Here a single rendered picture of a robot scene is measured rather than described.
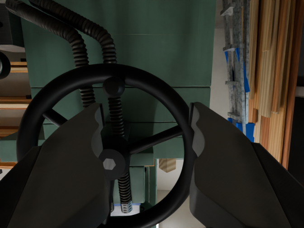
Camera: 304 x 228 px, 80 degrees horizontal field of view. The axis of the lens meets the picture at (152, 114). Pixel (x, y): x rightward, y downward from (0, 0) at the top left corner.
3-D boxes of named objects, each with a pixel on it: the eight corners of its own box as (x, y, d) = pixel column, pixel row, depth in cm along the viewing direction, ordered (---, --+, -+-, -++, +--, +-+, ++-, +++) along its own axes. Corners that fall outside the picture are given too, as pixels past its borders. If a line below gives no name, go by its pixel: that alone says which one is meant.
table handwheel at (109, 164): (187, 252, 31) (7, 238, 29) (170, 183, 50) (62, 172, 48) (225, 79, 25) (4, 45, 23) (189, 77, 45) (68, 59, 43)
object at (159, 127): (201, 121, 47) (201, 136, 48) (184, 107, 68) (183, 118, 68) (42, 124, 45) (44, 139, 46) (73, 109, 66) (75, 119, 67)
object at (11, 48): (5, 2, 36) (11, 45, 38) (40, 20, 48) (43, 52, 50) (-39, 1, 36) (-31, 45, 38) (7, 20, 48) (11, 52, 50)
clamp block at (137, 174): (146, 166, 39) (146, 203, 40) (145, 143, 52) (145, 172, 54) (75, 168, 38) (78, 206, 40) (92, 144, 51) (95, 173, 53)
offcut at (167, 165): (158, 153, 52) (158, 168, 53) (167, 158, 49) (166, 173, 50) (168, 150, 54) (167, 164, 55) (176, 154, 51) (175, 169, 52)
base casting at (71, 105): (213, 86, 45) (211, 122, 47) (174, 80, 102) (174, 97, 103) (27, 87, 43) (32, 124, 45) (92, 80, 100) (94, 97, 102)
